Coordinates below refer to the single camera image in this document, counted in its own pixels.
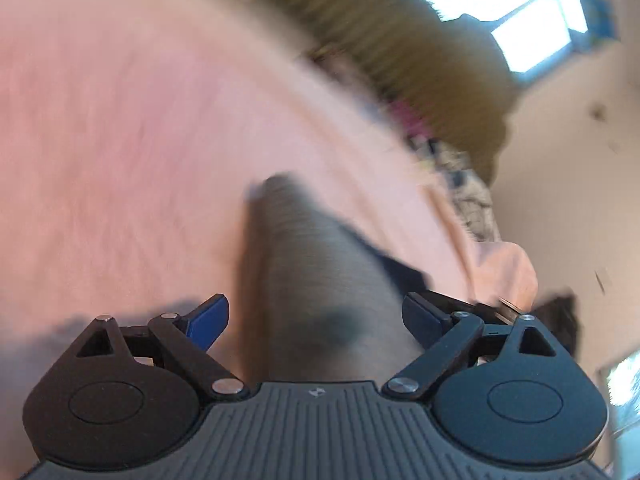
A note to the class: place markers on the pink bed sheet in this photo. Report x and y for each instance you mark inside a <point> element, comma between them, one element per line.
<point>125,160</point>

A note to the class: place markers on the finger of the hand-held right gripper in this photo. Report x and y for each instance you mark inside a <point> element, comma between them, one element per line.
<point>492,310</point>

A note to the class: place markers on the pile of mixed clothes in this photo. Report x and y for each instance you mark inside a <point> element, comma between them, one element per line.
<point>465,190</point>

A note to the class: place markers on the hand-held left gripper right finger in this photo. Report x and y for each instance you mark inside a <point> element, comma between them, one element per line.
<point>422,319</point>

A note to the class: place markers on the pink crumpled garment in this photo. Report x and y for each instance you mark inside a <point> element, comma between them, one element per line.
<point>407,117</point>

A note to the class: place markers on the window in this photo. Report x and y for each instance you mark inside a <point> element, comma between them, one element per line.
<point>505,15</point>

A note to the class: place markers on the grey and navy knit sweater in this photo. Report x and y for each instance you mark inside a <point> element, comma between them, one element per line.
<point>310,280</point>

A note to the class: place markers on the olive tufted headboard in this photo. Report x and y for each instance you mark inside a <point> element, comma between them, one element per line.
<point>430,70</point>

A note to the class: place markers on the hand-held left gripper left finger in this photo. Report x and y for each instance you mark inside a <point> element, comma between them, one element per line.
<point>209,317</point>

